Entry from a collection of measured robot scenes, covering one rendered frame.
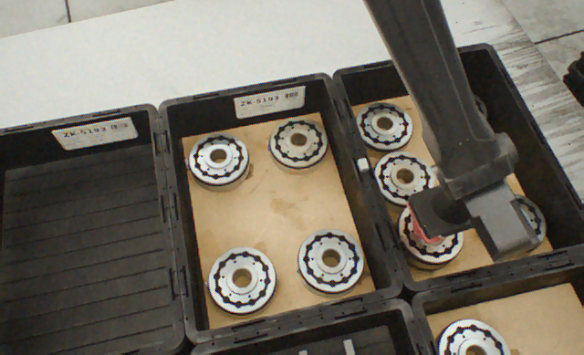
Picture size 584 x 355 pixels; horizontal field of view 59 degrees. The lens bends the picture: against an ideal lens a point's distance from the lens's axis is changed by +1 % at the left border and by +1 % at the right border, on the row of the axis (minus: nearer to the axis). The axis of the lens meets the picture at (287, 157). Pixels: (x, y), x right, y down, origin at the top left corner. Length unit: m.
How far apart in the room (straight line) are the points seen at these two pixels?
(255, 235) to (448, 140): 0.44
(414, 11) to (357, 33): 0.91
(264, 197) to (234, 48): 0.48
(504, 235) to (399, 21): 0.32
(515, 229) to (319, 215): 0.36
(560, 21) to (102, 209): 2.11
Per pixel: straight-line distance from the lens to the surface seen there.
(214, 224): 0.87
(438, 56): 0.42
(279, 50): 1.24
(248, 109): 0.91
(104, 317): 0.86
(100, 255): 0.89
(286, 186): 0.89
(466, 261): 0.89
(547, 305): 0.91
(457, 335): 0.81
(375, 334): 0.82
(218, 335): 0.71
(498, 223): 0.62
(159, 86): 1.20
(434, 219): 0.73
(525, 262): 0.80
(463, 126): 0.49
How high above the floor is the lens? 1.63
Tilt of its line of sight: 60 degrees down
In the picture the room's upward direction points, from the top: straight up
